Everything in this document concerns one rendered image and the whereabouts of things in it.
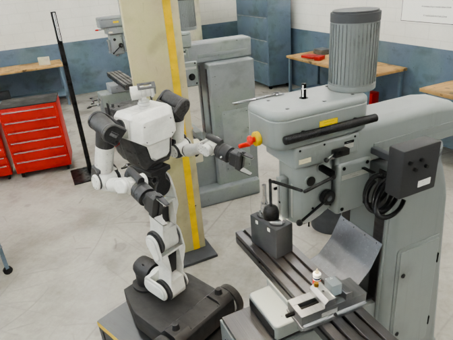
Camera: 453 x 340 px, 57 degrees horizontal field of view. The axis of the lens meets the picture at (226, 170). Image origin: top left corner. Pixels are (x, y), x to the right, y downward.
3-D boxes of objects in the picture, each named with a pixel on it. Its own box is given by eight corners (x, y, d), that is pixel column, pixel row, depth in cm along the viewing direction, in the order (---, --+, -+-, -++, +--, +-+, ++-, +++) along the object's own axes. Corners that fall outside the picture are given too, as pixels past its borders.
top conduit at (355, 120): (286, 146, 157) (286, 137, 156) (281, 143, 161) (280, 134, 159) (378, 122, 174) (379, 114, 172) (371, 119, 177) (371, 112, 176)
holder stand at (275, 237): (276, 260, 227) (276, 229, 218) (251, 241, 243) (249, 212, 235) (292, 250, 233) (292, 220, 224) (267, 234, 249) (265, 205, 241)
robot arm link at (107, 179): (115, 194, 193) (98, 195, 208) (134, 188, 200) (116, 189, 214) (109, 172, 192) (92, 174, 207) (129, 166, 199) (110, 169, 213)
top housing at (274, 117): (275, 155, 161) (274, 116, 154) (244, 135, 183) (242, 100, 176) (369, 129, 178) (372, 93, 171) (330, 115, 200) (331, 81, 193)
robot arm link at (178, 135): (162, 151, 241) (161, 119, 226) (177, 142, 249) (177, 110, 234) (176, 160, 236) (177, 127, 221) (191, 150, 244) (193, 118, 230)
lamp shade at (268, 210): (259, 218, 183) (259, 206, 180) (269, 210, 187) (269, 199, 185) (272, 222, 178) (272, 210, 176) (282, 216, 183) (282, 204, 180)
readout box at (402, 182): (400, 201, 165) (406, 152, 156) (383, 192, 172) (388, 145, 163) (437, 188, 172) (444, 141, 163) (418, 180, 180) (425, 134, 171)
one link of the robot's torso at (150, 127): (104, 166, 221) (89, 102, 205) (154, 146, 243) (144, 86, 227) (138, 181, 202) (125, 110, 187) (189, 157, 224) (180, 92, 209)
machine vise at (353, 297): (303, 332, 181) (303, 313, 176) (285, 309, 193) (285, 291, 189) (367, 305, 192) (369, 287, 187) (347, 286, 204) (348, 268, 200)
